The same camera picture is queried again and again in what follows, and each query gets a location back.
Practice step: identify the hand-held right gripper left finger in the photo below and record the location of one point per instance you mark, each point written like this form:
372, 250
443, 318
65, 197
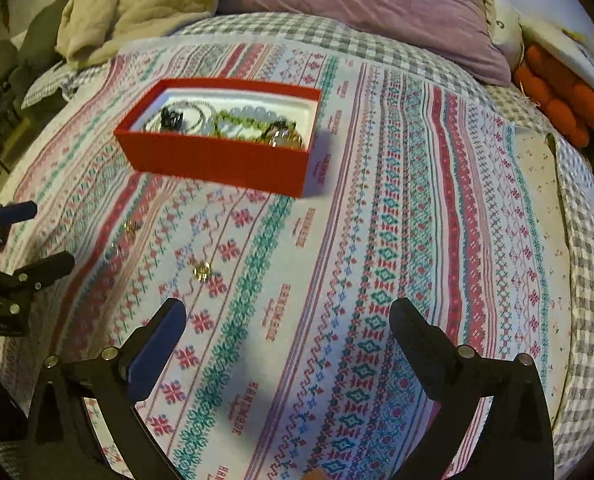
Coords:
154, 355

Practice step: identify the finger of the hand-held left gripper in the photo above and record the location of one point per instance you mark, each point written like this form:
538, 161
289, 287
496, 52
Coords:
19, 211
42, 269

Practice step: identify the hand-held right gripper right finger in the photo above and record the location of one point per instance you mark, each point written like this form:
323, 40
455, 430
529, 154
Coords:
417, 350

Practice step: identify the black hair clip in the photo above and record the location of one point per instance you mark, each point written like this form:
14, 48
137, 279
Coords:
169, 117

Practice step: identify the red cardboard box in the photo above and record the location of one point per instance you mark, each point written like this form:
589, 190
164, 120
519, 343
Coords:
217, 165

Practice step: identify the gold ornament jewelry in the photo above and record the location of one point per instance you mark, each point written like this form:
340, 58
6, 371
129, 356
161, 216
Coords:
287, 136

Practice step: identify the patterned striped blanket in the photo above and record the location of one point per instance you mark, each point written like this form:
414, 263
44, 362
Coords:
377, 210

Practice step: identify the beige floral cloth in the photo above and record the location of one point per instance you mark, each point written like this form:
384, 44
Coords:
537, 170

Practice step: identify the beige quilted jacket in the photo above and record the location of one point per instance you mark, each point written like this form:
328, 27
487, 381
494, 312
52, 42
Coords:
142, 5

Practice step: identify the orange plush toy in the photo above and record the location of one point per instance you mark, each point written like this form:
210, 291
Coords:
557, 95

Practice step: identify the white plush toy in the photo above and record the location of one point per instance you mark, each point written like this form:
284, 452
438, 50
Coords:
502, 30

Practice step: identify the purple pillow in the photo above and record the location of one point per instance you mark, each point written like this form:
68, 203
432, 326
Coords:
377, 5

